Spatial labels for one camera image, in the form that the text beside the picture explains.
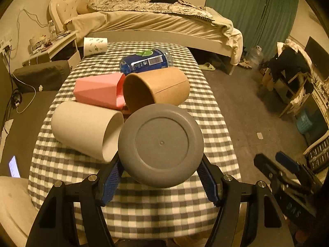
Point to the dark jacket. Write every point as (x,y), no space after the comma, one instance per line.
(290,64)

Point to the white paper scrap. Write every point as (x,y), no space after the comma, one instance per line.
(259,135)

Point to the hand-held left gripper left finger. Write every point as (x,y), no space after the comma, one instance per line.
(111,182)

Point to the bed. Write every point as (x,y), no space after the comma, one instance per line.
(144,23)

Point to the large water jug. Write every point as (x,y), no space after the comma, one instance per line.
(256,56)

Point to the green curtain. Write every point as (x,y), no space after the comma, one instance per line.
(244,12)

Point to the grey cup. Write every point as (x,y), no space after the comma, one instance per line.
(160,144)

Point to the brown cup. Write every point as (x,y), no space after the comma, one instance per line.
(164,86)

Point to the dark cushion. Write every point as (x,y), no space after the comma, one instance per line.
(38,74)

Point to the floral quilt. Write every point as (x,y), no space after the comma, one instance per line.
(133,1)

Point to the blue label water bottle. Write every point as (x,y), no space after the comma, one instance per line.
(144,61)

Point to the wooden chair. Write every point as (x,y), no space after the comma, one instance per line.
(293,87)

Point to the white nightstand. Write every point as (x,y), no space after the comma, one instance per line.
(61,43)

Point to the blue basket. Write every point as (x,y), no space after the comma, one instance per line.
(307,122)

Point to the pink faceted cup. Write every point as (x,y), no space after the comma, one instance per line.
(95,90)

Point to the slatted storage crate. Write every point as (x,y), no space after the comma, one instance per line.
(317,151)

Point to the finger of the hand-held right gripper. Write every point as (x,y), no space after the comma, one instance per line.
(266,166)
(287,160)

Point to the grey checkered tablecloth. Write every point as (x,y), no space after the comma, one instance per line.
(154,211)

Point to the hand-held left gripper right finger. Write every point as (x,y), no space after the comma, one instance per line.
(208,182)

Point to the black monitor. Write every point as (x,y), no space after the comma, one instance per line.
(317,54)

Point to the white leaf print cup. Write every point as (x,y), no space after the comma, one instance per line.
(95,46)

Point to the small clear water bottle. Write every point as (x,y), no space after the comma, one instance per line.
(52,30)

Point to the green slipper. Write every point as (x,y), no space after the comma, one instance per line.
(207,67)

